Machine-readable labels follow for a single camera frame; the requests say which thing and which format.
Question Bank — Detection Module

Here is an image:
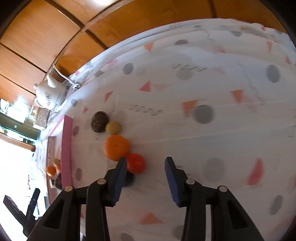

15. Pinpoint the white ceramic electric kettle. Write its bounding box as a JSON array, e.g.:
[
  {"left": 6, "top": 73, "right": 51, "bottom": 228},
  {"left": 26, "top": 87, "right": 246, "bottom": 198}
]
[{"left": 33, "top": 74, "right": 67, "bottom": 111}]

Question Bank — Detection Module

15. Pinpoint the smooth orange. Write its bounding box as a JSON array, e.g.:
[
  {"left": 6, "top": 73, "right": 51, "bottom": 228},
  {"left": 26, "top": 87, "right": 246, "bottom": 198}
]
[{"left": 103, "top": 135, "right": 130, "bottom": 161}]

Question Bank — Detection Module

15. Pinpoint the dark eggplant piece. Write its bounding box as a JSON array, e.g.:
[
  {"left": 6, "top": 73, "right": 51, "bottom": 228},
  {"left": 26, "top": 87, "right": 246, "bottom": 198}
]
[{"left": 54, "top": 173, "right": 62, "bottom": 190}]

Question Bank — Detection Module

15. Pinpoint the small yellow potato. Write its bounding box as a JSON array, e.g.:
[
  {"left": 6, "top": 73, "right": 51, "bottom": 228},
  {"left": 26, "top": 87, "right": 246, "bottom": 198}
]
[{"left": 105, "top": 121, "right": 121, "bottom": 135}]

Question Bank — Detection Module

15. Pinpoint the cut dark vegetable piece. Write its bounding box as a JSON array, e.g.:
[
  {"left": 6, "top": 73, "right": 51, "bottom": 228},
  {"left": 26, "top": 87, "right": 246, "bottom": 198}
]
[{"left": 108, "top": 164, "right": 136, "bottom": 187}]

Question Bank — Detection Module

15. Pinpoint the orange with stem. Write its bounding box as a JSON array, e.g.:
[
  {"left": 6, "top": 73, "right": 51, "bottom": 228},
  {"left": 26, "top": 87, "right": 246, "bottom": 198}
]
[{"left": 46, "top": 165, "right": 57, "bottom": 177}]

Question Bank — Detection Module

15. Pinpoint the wooden wall cabinet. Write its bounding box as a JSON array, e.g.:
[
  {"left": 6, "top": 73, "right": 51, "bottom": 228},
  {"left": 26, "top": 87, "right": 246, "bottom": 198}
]
[{"left": 1, "top": 0, "right": 284, "bottom": 105}]

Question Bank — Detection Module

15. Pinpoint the yellow potato in box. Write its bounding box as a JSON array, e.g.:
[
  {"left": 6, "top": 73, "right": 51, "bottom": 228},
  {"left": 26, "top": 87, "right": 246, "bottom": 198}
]
[{"left": 53, "top": 158, "right": 60, "bottom": 167}]

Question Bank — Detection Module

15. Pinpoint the pink shallow box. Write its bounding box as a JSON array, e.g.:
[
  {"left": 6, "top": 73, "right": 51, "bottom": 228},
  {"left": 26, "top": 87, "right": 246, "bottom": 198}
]
[{"left": 45, "top": 115, "right": 74, "bottom": 204}]

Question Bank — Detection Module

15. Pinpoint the dark beetroot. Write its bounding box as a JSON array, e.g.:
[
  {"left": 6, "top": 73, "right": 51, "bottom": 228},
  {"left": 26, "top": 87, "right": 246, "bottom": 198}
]
[{"left": 91, "top": 111, "right": 109, "bottom": 133}]

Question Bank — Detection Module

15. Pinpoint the white patterned tablecloth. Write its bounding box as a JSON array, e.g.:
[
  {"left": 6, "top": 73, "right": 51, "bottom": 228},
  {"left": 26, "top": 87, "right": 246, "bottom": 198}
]
[{"left": 40, "top": 19, "right": 295, "bottom": 240}]

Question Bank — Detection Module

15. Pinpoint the red tomato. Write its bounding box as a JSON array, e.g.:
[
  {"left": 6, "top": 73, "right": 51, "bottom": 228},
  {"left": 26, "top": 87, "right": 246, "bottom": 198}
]
[{"left": 125, "top": 153, "right": 147, "bottom": 174}]

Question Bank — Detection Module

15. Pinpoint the white kettle power cord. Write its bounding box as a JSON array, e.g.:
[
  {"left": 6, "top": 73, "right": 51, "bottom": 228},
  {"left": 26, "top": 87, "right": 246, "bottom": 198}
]
[{"left": 52, "top": 63, "right": 82, "bottom": 90}]

